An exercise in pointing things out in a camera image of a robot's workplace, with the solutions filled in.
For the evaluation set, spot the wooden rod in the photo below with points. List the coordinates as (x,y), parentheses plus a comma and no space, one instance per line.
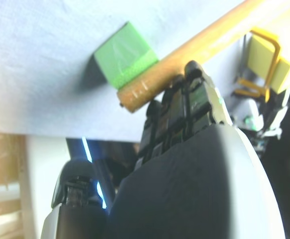
(174,62)

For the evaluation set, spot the yellow frame hacksaw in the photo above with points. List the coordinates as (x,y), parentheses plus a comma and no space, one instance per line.
(275,49)

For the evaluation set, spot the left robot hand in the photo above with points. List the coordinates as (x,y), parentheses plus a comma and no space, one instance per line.
(184,186)

